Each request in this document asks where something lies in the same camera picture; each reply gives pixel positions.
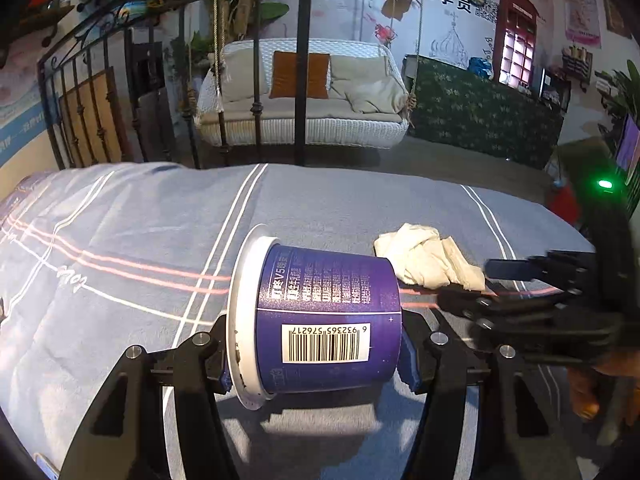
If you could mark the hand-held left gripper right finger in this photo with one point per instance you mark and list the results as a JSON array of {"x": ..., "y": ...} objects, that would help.
[{"x": 406, "y": 365}]

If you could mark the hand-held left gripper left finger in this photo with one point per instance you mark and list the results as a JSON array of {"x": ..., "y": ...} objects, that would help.
[{"x": 222, "y": 377}]

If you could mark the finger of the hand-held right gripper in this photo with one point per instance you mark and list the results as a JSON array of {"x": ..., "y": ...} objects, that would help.
[
  {"x": 525, "y": 325},
  {"x": 515, "y": 267}
]

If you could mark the white tissue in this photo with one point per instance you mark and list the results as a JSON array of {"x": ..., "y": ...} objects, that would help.
[{"x": 425, "y": 255}]

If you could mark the purple paper cup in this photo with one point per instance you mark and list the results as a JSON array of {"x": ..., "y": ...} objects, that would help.
[{"x": 325, "y": 300}]

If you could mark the person's right hand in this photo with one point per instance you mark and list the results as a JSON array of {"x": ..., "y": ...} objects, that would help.
[{"x": 585, "y": 392}]

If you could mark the red bag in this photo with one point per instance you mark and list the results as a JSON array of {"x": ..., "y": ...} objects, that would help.
[{"x": 565, "y": 205}]

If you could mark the flat screen monitor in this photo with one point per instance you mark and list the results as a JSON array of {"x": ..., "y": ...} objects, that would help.
[{"x": 631, "y": 147}]

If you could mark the green potted plant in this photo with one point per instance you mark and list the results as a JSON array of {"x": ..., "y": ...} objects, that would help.
[{"x": 622, "y": 90}]

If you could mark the green floral panel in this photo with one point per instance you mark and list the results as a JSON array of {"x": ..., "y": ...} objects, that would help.
[{"x": 475, "y": 110}]

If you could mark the grey striped blanket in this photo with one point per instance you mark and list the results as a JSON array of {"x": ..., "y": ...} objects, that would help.
[{"x": 125, "y": 240}]

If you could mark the red phone booth cabinet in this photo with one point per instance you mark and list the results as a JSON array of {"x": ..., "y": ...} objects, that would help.
[{"x": 517, "y": 40}]

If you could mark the beige sofa cushion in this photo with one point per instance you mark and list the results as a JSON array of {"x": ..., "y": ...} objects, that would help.
[
  {"x": 245, "y": 75},
  {"x": 367, "y": 85}
]

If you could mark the white wicker swing sofa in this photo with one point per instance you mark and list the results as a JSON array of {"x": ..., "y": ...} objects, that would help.
[{"x": 320, "y": 127}]

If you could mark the wooden board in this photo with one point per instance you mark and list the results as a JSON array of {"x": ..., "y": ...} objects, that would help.
[{"x": 92, "y": 120}]

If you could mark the orange sofa cushion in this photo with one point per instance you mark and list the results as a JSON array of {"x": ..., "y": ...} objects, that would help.
[{"x": 300, "y": 75}]

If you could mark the pink wall poster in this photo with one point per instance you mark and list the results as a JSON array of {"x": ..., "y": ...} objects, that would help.
[{"x": 582, "y": 12}]

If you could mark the black iron bed frame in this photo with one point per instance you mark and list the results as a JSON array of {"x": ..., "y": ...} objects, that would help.
[{"x": 302, "y": 60}]

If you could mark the black iron wall shelf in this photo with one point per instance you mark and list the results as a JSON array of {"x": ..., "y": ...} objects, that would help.
[{"x": 45, "y": 15}]

